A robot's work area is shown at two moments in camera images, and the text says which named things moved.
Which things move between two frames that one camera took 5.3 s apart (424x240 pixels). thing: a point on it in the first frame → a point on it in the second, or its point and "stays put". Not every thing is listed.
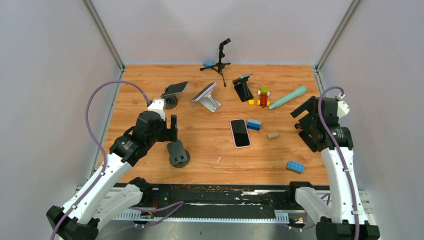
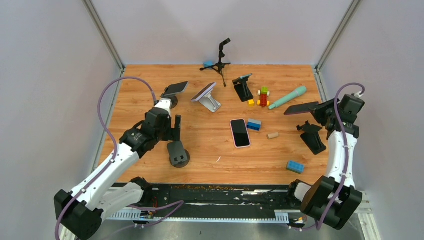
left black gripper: [170, 134] stays put
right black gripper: [308, 106] → [316, 110]
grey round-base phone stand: [179, 157] stays put
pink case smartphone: [240, 132] stays put
